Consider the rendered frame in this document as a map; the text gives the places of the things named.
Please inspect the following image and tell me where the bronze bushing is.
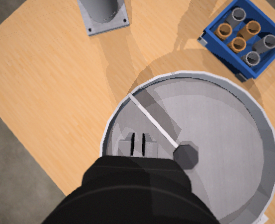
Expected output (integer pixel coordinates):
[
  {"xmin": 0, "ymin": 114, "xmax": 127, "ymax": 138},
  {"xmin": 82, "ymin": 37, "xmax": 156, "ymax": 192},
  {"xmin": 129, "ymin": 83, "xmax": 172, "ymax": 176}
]
[
  {"xmin": 213, "ymin": 23, "xmax": 232, "ymax": 42},
  {"xmin": 236, "ymin": 21, "xmax": 261, "ymax": 41},
  {"xmin": 226, "ymin": 37, "xmax": 246, "ymax": 54}
]

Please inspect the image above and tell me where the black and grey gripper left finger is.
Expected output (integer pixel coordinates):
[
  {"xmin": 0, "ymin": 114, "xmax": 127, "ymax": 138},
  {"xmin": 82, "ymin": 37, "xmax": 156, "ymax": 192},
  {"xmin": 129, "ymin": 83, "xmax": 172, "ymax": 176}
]
[{"xmin": 118, "ymin": 132, "xmax": 135, "ymax": 157}]

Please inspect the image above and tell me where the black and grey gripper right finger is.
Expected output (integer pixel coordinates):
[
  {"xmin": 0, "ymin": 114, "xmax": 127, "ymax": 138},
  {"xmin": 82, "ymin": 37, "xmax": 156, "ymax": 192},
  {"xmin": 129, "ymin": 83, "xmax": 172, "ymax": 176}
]
[{"xmin": 142, "ymin": 133, "xmax": 158, "ymax": 158}]

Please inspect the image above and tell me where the blue crate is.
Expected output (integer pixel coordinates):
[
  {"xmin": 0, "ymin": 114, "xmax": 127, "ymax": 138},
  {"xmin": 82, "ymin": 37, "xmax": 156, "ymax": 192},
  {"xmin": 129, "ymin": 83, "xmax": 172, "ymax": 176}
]
[{"xmin": 197, "ymin": 0, "xmax": 275, "ymax": 83}]

